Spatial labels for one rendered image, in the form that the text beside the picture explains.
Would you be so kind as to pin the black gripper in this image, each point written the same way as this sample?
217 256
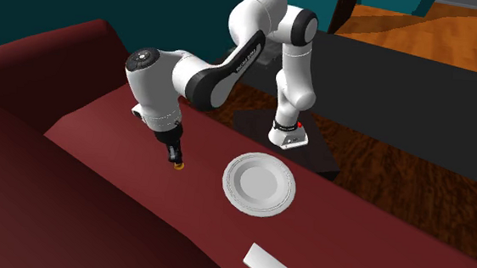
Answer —
171 139

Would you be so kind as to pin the small orange object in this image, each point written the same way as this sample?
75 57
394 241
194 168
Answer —
179 166

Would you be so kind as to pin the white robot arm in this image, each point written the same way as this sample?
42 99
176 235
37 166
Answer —
158 87

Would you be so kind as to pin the dark robot stand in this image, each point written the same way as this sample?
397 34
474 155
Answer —
259 128

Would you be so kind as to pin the dark red sofa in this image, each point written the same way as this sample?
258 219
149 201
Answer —
94 191

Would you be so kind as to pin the white round plate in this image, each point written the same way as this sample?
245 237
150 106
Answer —
259 184

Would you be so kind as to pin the brown wooden door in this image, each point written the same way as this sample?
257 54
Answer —
342 9

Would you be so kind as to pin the dark long table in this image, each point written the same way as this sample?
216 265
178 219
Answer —
389 101

